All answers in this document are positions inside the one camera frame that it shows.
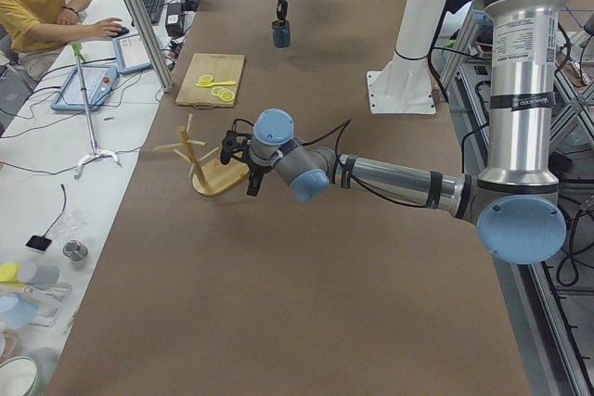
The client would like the wooden cup storage rack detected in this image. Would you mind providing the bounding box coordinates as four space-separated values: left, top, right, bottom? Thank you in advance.
154 113 250 197

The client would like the grey cup lying down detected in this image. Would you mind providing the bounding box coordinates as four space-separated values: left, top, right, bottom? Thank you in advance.
18 262 59 290

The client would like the lemon slice front left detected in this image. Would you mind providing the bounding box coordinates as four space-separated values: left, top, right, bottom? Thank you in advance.
197 74 214 86

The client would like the metal cylinder weight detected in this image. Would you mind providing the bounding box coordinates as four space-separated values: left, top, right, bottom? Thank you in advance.
62 240 89 266

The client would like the blue mug yellow inside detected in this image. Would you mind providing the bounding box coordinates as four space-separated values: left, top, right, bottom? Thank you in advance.
271 19 291 48

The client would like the lemon slice top right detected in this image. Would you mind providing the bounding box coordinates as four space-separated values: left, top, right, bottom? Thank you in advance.
218 90 235 103

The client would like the lemon slice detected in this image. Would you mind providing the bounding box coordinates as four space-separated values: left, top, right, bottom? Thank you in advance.
197 74 214 86
218 90 235 103
217 89 233 100
211 86 223 96

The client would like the lemon slice lower right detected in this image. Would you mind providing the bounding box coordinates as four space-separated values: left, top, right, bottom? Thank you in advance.
211 86 223 96

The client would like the black power adapter box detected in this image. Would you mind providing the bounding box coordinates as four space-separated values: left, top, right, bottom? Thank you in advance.
165 2 185 38

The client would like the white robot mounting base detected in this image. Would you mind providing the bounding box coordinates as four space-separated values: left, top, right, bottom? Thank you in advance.
367 0 446 115

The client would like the small black pad with cable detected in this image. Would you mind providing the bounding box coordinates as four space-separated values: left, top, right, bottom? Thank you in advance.
25 184 67 253

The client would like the white green rimmed bowl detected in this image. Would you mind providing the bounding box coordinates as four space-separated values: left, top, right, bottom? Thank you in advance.
0 356 43 396

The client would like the wooden cutting board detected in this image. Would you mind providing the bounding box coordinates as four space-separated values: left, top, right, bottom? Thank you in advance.
175 53 245 109

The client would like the yellow plastic knife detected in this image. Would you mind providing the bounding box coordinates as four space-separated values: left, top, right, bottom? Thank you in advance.
195 81 237 88

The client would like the silver stand with green top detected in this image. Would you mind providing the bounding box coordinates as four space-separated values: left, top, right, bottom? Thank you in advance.
70 42 123 181

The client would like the yellow cup lying down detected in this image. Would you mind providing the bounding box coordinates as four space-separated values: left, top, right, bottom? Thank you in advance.
0 262 20 284

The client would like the aluminium frame post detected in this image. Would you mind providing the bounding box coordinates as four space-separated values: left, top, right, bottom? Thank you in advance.
123 0 174 93

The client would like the lemon slice middle right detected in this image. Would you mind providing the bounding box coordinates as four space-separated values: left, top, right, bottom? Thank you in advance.
217 89 233 100

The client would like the blue teach pendant tablet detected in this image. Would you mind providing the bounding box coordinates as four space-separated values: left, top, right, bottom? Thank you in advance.
50 65 119 112

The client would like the person in yellow shirt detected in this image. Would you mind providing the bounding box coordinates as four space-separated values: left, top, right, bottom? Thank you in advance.
1 0 123 81

